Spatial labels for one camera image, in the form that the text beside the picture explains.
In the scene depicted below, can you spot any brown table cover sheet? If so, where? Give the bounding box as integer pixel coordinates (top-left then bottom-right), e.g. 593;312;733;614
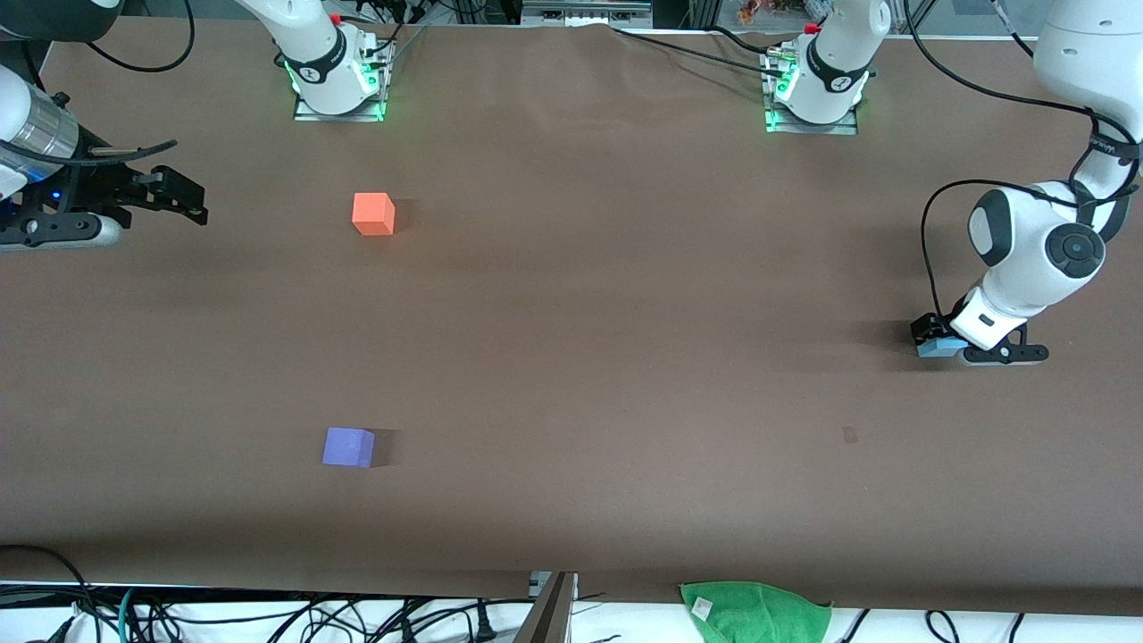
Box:
0;16;1143;617

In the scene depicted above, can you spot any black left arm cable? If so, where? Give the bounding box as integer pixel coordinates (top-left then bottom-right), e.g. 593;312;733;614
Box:
902;0;1143;328

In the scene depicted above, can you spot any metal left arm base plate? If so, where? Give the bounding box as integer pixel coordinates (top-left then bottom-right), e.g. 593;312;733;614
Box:
763;49;861;136

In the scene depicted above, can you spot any thick black looped cable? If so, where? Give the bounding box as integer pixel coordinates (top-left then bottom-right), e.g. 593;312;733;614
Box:
0;544;96;643

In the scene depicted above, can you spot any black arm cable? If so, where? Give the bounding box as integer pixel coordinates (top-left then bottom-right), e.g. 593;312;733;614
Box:
902;0;1143;328
84;0;196;75

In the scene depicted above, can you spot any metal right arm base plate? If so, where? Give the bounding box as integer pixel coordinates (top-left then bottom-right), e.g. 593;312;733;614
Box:
293;40;395;122

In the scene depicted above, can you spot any long black table cable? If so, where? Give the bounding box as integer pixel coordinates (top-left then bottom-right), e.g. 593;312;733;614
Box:
612;27;788;78

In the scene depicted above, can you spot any purple foam block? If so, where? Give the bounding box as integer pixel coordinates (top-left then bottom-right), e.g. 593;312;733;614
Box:
321;426;377;469

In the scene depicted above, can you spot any aluminium frame rail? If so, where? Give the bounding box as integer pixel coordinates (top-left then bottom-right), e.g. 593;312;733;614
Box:
521;0;655;29

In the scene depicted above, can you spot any orange foam block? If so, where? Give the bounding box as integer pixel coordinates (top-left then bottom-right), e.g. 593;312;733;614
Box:
352;192;396;237

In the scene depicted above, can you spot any green microfibre cloth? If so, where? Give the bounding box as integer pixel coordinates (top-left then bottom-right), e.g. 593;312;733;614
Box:
679;580;833;643

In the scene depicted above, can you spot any short black table cable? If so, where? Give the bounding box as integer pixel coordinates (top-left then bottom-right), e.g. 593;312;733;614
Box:
710;25;774;53

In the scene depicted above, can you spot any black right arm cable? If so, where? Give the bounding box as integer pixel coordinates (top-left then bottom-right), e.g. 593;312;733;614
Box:
84;0;196;75

